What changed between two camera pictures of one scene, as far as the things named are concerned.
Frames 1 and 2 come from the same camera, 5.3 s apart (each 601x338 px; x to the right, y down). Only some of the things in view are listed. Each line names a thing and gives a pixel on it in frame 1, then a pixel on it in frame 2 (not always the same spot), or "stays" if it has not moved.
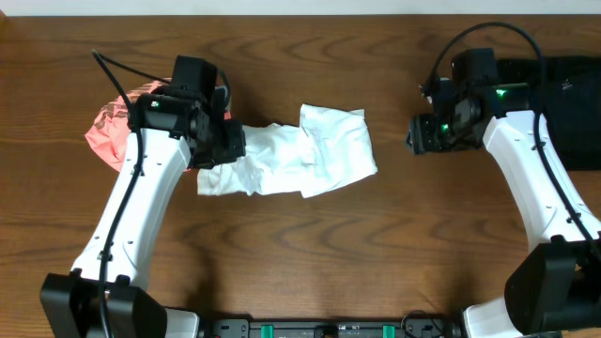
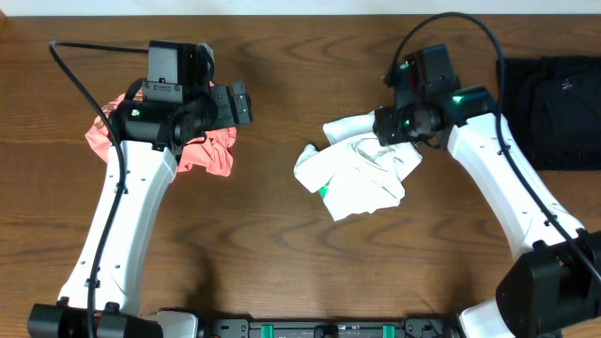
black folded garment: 572,103 stays
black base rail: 413,328 stays
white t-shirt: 330,150 -> 355,172
